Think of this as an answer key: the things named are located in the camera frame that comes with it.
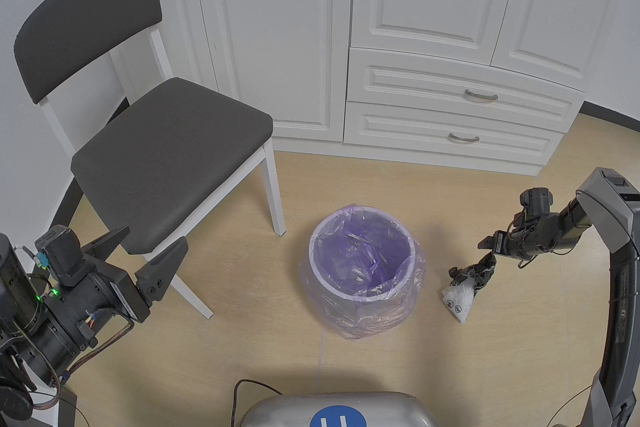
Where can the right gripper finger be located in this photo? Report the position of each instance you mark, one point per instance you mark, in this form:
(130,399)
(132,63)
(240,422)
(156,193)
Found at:
(482,279)
(470,271)

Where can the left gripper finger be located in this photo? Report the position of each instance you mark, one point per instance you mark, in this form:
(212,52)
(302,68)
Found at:
(160,272)
(107,245)

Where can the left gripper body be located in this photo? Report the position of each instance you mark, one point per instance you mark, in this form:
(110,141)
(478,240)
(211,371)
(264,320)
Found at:
(100,300)

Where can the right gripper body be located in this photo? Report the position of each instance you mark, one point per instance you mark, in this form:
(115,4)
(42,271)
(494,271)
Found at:
(502,245)

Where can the clear printed wrapper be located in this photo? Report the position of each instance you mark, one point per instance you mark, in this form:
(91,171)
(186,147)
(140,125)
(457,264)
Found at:
(460,302)

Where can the purple plastic bag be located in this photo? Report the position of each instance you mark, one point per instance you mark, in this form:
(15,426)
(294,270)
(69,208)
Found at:
(360,255)

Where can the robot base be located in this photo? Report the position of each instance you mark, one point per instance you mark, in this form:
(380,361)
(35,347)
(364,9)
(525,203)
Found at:
(340,410)

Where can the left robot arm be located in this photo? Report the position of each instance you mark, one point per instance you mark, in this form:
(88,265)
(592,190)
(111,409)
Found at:
(25,305)

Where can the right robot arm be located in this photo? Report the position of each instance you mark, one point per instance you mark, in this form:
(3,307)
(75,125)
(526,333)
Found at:
(620,265)

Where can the white trash bin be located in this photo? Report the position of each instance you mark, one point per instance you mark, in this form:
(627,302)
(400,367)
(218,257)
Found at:
(320,275)

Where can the grey and white chair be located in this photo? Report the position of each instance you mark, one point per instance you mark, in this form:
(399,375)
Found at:
(170,150)

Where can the white wardrobe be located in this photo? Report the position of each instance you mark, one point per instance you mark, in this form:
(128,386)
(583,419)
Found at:
(400,14)

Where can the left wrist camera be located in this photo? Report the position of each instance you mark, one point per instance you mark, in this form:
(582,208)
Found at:
(57,250)

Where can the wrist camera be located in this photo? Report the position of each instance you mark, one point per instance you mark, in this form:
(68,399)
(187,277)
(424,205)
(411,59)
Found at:
(536,202)
(57,250)

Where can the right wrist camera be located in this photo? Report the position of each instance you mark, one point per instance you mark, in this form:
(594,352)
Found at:
(536,202)

